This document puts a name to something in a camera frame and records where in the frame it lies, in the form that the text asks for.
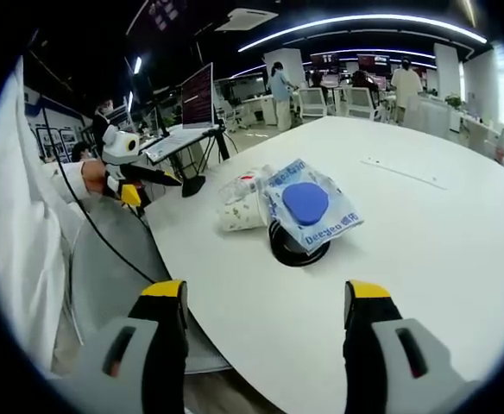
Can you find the curved ceiling light strip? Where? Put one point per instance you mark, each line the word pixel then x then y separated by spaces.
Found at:
pixel 364 20

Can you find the black stand base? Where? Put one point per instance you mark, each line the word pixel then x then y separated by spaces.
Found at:
pixel 193 186

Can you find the person's left hand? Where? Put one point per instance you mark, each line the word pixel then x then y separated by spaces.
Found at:
pixel 93 177

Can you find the black laptop stand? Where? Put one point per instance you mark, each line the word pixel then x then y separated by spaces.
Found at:
pixel 217 144

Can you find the white office chair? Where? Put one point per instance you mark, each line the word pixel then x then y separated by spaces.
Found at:
pixel 313 102
pixel 361 103

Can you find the grey mesh chair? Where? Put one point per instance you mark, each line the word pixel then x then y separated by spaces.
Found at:
pixel 114 254

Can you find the ceiling air conditioner unit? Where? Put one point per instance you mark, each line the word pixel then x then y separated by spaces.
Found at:
pixel 245 19

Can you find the floral print tissue pack item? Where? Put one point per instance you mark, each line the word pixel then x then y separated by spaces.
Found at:
pixel 241 215

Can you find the background red monitor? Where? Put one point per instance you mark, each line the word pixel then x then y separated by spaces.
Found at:
pixel 373 64

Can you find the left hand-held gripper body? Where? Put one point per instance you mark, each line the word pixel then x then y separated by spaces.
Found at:
pixel 120 148

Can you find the person's white clothing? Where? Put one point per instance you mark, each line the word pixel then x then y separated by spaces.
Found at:
pixel 23 224

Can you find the white table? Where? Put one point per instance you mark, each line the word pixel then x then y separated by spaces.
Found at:
pixel 407 267

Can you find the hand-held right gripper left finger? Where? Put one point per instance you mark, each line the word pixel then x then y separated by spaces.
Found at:
pixel 148 345

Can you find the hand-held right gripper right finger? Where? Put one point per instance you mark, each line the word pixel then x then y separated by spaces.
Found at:
pixel 373 345

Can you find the green potted plant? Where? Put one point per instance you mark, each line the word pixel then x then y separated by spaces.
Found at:
pixel 453 101

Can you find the clear plastic bag item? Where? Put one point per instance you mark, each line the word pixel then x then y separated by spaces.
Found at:
pixel 243 183

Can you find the blue sponge packet item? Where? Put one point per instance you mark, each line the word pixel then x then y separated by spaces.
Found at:
pixel 306 205

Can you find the open silver laptop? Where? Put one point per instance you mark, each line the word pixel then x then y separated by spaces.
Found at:
pixel 193 108

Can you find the black round base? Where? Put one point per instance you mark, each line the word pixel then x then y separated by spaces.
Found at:
pixel 293 254

